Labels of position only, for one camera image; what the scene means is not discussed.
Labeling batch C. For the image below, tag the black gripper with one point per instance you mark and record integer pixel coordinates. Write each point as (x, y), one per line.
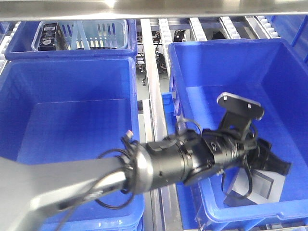
(229, 152)

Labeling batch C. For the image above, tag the gray rectangular base block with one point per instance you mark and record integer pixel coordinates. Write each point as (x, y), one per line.
(267, 188)

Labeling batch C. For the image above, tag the large blue bin left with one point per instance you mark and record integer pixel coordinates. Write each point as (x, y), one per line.
(65, 110)

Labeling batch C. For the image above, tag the black box in basket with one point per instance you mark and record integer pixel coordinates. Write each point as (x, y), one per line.
(50, 38)

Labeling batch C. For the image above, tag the steel shelf divider rail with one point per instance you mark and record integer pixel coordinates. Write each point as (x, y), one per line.
(162, 210)

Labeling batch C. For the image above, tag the blue bin rear left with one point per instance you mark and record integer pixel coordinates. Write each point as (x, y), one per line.
(20, 45)

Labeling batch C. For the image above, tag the light blue plastic basket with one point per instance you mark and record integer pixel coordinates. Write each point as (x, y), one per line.
(87, 34)

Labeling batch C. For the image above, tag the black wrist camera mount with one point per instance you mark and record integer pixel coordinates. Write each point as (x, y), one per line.
(240, 112)

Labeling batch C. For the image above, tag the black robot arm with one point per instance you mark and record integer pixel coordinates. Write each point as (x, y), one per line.
(31, 193)

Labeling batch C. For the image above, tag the large blue bin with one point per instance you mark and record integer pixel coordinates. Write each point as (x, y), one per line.
(264, 70)
(65, 110)

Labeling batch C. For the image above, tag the large blue bin right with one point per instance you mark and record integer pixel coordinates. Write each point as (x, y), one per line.
(264, 70)

